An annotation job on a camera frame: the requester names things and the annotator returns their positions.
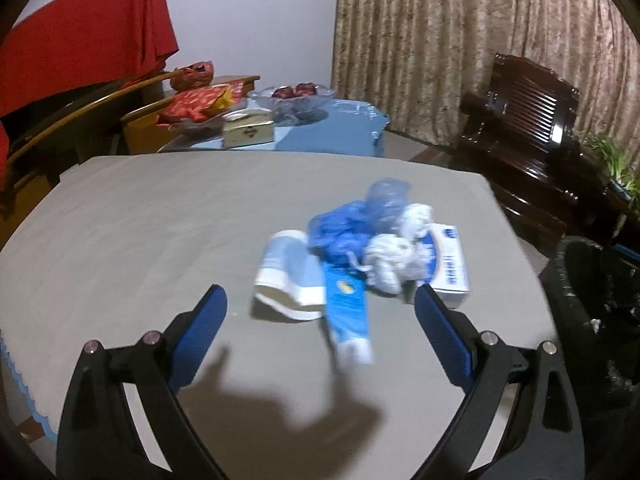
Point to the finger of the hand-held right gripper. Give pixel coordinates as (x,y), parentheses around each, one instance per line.
(629,254)

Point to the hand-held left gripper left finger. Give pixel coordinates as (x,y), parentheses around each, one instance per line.
(200,340)

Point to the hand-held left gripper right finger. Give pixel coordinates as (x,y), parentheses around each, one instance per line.
(445,340)

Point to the black lined trash bin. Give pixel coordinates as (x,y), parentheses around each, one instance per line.
(585,310)

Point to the white box with blue print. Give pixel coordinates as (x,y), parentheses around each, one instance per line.
(450,260)

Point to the blue toothpaste tube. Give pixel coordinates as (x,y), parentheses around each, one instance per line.
(345,305)

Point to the blue and white paper cup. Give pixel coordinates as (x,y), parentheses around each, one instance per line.
(287,275)

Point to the clear plastic bag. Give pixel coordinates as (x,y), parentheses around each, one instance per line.
(387,200)

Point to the blue plastic bag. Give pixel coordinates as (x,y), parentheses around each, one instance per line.
(337,232)

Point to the dark wooden side table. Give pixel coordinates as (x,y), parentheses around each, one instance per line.
(595,215)

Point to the green potted plant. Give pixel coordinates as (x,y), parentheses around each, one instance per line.
(612,157)

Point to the dark wooden armchair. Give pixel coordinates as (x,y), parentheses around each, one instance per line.
(520,150)

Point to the light blue scalloped undercloth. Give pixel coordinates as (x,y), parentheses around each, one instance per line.
(25,400)

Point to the gold tissue box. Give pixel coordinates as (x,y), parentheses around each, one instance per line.
(247,132)

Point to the glass plate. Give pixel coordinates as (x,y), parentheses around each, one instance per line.
(200,126)

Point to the small wooden cabinet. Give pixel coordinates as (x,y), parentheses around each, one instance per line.
(145,130)

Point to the long wooden television cabinet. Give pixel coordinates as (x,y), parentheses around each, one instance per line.
(30,185)

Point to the red snack packet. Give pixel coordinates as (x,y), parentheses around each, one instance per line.
(192,102)

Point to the yellow snack packet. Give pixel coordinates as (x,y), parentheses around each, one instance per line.
(225,99)

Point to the glass fruit bowl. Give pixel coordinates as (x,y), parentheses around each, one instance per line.
(300,107)

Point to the red apple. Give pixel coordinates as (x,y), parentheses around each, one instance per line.
(282,93)
(306,89)

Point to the black television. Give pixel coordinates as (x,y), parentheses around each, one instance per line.
(55,115)

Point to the beige patterned curtain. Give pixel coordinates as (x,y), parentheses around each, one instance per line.
(450,45)

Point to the red cloth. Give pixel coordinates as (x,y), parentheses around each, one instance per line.
(85,30)

